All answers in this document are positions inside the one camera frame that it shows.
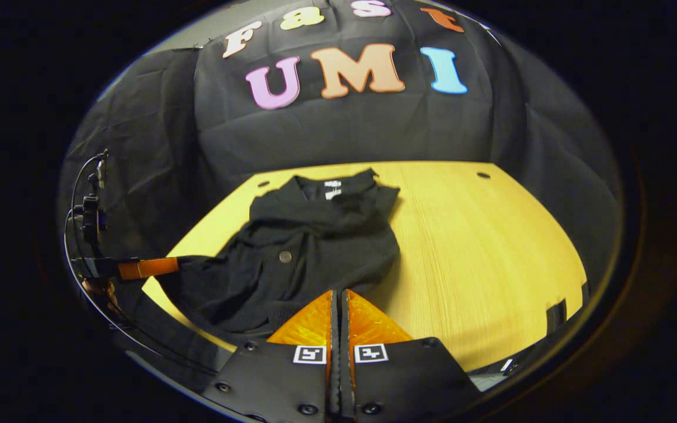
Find black table edge bracket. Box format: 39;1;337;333
546;298;568;334

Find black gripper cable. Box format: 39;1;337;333
63;152;222;377

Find black button cardigan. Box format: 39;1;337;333
156;169;402;347

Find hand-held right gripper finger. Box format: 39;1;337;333
338;289;483;423
203;289;339;423

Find black backdrop cloth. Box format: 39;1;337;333
56;0;624;377

